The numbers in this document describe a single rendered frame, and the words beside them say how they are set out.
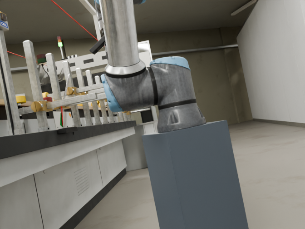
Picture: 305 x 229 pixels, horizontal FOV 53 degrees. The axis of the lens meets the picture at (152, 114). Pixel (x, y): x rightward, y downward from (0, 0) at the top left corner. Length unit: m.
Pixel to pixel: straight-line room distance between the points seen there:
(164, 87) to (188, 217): 0.46
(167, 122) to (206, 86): 9.38
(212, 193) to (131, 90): 0.46
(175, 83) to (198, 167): 0.31
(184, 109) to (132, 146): 3.39
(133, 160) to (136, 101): 3.41
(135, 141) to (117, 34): 3.49
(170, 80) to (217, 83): 9.63
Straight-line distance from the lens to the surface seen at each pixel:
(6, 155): 1.25
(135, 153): 4.49
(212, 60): 10.82
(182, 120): 1.11
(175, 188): 1.08
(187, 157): 1.07
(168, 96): 1.14
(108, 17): 1.05
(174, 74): 1.14
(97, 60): 4.80
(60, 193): 2.20
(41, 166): 1.55
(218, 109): 10.61
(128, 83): 1.09
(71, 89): 2.08
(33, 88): 1.65
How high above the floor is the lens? 0.65
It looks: 1 degrees up
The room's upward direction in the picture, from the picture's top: 11 degrees counter-clockwise
